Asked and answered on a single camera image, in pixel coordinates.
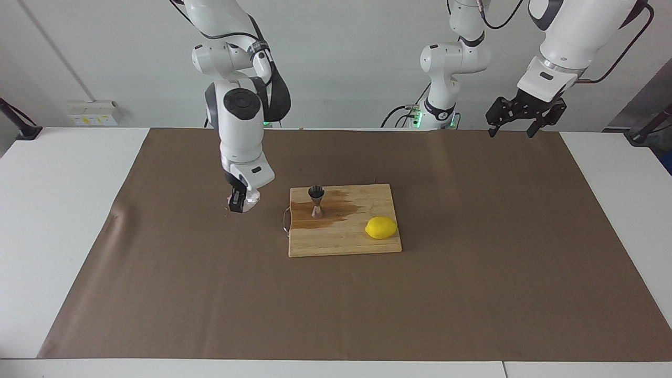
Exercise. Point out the steel double jigger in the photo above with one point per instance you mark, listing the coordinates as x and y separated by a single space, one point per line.
316 211

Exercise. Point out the blue object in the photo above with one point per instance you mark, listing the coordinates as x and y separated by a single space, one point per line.
668 164

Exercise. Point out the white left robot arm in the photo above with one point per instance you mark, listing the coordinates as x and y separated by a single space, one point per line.
577 31

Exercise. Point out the white wall socket strip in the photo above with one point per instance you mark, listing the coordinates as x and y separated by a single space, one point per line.
94 114

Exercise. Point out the wooden cutting board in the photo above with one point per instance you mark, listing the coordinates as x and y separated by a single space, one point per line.
341 241

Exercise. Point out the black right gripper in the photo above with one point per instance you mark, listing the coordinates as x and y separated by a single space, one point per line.
235 182

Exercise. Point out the black clamp mount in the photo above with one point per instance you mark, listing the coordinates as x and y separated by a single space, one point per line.
643 135
26 131

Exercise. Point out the yellow lemon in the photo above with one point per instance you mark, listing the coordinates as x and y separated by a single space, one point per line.
381 228

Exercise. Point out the brown paper table mat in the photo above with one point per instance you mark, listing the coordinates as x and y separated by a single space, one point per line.
336 304

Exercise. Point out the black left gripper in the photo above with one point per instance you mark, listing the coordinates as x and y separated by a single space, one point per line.
533 107

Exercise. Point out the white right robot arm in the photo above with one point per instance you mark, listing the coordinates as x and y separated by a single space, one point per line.
239 136

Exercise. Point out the dark grey panel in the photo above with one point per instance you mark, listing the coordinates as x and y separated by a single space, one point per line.
646 100

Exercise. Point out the clear plastic cup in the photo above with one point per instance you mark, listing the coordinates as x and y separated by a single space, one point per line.
253 198

